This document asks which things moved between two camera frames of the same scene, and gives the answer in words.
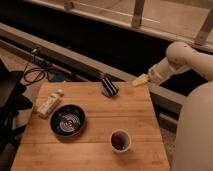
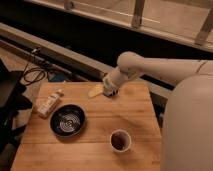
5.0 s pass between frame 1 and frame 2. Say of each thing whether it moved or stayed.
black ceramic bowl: stayed
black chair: stayed
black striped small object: stayed
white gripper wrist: moved
